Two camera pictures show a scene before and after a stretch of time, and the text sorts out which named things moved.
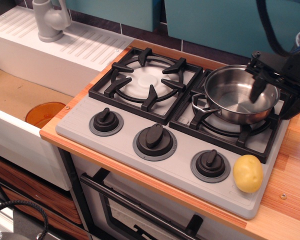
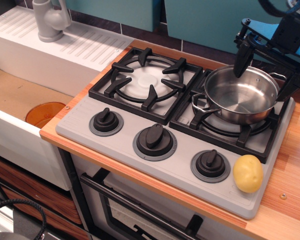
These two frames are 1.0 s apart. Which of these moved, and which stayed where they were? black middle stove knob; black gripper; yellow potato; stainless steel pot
Moved: black gripper
Stayed: stainless steel pot; yellow potato; black middle stove knob
